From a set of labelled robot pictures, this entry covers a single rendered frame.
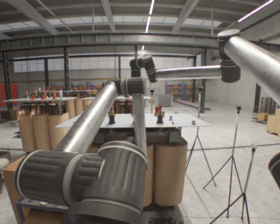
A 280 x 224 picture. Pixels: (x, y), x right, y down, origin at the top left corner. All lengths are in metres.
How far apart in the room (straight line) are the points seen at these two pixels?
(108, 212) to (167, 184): 1.63
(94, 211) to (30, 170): 0.32
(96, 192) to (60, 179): 0.14
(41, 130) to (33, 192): 3.45
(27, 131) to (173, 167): 3.57
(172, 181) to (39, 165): 1.63
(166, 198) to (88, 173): 1.72
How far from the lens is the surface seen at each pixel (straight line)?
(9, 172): 2.00
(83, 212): 0.42
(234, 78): 1.24
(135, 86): 1.15
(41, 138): 4.09
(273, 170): 0.74
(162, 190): 2.04
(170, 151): 1.74
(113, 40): 9.99
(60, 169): 0.54
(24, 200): 1.53
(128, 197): 0.44
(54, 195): 0.56
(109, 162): 0.47
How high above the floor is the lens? 1.74
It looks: 9 degrees down
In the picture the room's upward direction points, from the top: straight up
